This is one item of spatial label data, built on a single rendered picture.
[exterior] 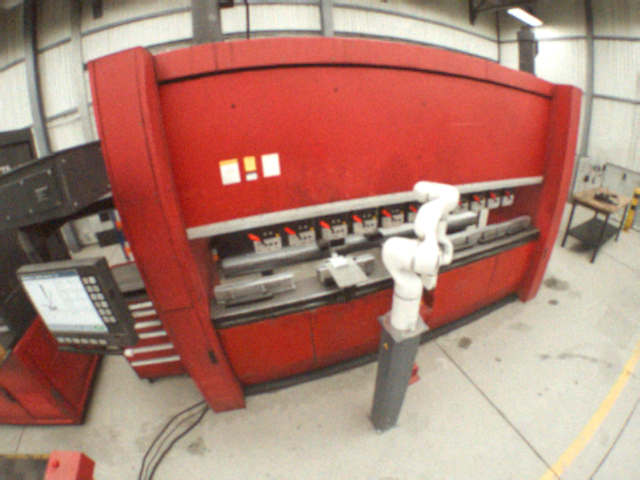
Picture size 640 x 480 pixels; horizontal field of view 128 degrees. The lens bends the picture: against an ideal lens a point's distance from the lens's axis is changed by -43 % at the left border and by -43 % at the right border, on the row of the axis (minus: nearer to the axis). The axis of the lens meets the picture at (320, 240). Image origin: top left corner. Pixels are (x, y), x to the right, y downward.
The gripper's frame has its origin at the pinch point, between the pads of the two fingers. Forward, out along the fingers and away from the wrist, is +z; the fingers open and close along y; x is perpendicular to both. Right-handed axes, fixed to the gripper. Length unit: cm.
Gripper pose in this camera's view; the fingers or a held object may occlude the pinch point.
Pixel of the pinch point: (425, 290)
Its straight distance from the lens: 180.3
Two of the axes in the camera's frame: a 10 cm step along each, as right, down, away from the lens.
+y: 3.9, 4.7, -7.9
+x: 9.2, -2.2, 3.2
